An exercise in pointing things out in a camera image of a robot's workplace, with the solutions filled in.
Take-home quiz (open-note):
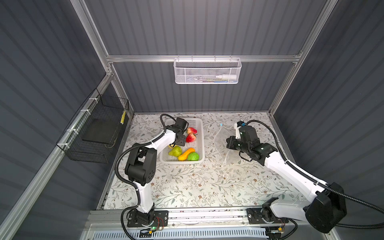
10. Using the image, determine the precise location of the clear zip top bag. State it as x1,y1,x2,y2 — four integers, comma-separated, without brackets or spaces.
214,124,238,166

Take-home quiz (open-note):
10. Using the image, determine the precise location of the white plastic basket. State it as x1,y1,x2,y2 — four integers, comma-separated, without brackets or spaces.
158,118,205,165

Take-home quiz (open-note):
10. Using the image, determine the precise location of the green pear toy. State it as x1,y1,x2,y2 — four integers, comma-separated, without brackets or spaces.
168,146,183,158

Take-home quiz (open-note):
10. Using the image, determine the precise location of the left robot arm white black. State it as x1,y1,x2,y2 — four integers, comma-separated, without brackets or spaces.
125,114,189,214

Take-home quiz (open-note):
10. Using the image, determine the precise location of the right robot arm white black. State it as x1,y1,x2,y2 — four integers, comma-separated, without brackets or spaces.
226,121,347,233

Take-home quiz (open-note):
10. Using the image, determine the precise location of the red apple toy upper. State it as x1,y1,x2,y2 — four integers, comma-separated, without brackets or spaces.
187,127,198,135

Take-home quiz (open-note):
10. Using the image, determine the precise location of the red strawberry toy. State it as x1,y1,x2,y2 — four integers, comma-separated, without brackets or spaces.
186,133,197,143

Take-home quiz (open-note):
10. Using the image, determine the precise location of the orange carrot toy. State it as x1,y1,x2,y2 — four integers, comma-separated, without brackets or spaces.
178,148,195,161

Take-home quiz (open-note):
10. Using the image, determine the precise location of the green lime toy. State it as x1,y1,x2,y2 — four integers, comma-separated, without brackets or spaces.
187,152,200,161

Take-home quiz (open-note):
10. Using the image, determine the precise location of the yellow marker pen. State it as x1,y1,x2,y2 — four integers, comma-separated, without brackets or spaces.
120,110,126,125

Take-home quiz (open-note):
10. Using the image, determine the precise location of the white tube in basket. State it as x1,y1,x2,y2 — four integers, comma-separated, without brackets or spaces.
216,75,238,81

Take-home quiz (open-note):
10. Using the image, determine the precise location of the black pad in basket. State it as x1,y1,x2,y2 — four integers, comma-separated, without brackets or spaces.
82,119,119,144

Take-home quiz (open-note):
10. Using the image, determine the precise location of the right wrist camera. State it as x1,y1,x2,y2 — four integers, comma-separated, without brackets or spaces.
234,121,246,139

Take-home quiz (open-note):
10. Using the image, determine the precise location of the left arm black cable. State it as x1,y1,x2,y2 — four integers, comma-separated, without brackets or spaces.
114,113,178,240

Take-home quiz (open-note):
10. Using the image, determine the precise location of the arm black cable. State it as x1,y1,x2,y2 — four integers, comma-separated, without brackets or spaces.
114,113,178,240
245,119,384,229

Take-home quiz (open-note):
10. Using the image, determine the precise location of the white wire wall basket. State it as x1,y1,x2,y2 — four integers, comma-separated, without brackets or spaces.
173,58,242,85

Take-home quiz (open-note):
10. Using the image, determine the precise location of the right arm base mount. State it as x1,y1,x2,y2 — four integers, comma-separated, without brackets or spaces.
246,197,289,225

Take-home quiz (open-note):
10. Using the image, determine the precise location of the black wire wall basket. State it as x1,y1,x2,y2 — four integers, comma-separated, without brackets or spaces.
57,92,130,164

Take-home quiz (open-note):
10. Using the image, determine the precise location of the aluminium front rail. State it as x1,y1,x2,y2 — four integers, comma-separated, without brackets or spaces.
88,206,328,230

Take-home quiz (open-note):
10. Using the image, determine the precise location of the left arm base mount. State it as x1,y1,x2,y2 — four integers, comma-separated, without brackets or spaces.
126,210,169,228

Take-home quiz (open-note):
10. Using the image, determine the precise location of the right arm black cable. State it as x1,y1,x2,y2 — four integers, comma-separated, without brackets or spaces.
245,119,384,229

